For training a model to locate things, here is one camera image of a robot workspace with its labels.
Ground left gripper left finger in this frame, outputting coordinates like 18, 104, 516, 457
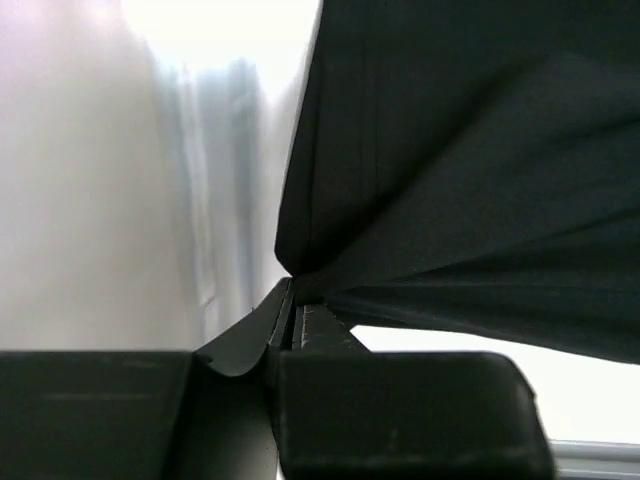
194, 278, 293, 378

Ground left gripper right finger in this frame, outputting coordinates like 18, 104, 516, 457
265, 305, 555, 479

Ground black trousers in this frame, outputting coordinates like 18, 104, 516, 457
275, 1, 639, 363

